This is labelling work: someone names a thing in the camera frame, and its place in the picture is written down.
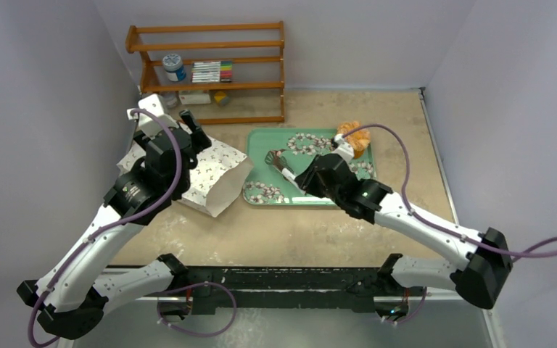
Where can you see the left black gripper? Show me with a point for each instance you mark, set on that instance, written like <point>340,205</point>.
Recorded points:
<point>193,127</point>

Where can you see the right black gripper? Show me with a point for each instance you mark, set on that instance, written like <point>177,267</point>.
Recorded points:
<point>304,176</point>

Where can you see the white patterned paper bag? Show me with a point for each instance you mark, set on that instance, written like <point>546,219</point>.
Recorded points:
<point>215,182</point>

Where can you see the orange fake bread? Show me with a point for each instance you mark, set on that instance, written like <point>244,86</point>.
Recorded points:
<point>359,140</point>

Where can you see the metal tongs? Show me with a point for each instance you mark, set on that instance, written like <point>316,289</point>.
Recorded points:
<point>275,159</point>

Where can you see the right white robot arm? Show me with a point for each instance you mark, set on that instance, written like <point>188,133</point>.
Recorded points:
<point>473,264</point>

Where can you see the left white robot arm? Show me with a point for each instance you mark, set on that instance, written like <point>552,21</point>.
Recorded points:
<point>71,299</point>

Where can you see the white small box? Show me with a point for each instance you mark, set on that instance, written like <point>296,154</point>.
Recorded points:
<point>194,97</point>

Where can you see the yellow grey sharpener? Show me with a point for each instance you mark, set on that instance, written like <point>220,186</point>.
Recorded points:
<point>221,98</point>

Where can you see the small clear jar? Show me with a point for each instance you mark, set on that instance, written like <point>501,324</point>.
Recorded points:
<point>170,99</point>

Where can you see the green floral tray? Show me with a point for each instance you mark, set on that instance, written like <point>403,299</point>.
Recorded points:
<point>297,146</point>

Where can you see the pack of coloured markers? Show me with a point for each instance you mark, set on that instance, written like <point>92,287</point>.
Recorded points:
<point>212,72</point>

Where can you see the wooden shelf rack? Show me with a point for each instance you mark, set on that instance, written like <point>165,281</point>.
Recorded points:
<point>154,80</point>

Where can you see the blue lidded jar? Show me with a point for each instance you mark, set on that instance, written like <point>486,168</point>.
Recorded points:
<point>173,67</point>

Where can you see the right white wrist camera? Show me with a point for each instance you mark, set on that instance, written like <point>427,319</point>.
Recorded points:
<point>342,148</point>

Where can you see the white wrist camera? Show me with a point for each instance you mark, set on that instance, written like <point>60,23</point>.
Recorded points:
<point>155,104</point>
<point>342,148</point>

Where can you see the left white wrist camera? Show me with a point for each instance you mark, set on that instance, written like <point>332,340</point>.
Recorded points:
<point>155,104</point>

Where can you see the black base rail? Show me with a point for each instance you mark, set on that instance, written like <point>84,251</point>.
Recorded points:
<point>362,290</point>

